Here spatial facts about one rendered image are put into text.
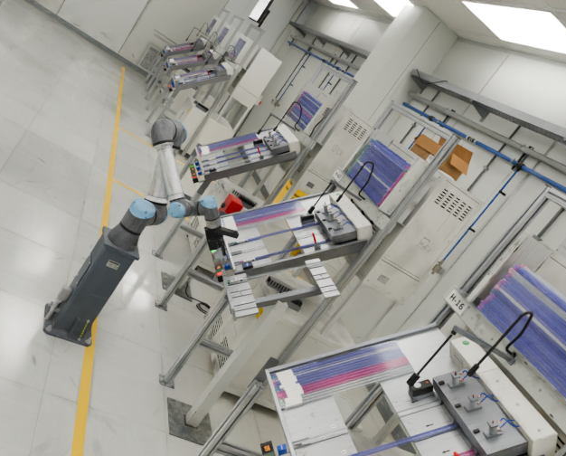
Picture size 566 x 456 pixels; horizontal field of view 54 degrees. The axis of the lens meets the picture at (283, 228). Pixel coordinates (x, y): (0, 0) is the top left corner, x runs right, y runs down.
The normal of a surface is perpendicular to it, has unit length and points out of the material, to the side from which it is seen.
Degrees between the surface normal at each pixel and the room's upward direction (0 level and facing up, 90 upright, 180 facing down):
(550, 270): 90
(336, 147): 90
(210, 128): 90
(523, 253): 90
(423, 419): 45
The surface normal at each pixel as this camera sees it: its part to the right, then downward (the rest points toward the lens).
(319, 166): 0.23, 0.43
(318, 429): -0.15, -0.88
